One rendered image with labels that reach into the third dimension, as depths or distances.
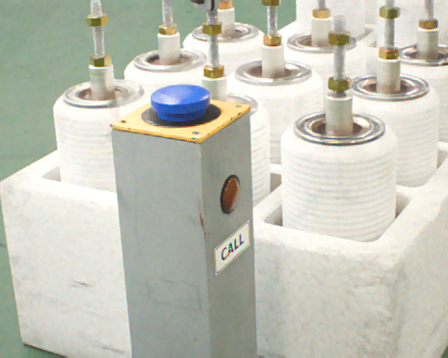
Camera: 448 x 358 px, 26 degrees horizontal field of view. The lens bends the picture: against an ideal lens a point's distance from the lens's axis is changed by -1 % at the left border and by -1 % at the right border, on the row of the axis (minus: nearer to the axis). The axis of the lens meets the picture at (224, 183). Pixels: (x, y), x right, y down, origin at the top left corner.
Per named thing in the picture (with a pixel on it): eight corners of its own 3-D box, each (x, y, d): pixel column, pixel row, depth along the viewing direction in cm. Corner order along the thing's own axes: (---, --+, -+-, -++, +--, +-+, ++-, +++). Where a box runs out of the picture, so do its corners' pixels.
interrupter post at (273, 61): (264, 73, 95) (263, 40, 94) (288, 74, 95) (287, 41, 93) (258, 80, 93) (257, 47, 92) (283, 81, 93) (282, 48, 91)
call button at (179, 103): (222, 115, 66) (221, 87, 65) (192, 134, 63) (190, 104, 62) (171, 108, 68) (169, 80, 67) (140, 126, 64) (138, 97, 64)
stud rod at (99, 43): (96, 82, 89) (88, 2, 86) (97, 79, 90) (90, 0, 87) (106, 82, 89) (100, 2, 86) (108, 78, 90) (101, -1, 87)
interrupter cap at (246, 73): (244, 64, 98) (244, 58, 98) (318, 67, 96) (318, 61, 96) (225, 87, 92) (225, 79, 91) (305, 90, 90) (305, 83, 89)
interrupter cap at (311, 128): (388, 149, 75) (388, 141, 75) (292, 150, 76) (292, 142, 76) (382, 117, 82) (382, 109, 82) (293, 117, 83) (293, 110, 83)
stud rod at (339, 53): (331, 107, 78) (330, 16, 75) (338, 103, 79) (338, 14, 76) (340, 109, 78) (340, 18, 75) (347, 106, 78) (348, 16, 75)
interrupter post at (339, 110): (354, 138, 78) (355, 99, 77) (324, 138, 78) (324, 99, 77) (353, 128, 80) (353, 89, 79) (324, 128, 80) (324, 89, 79)
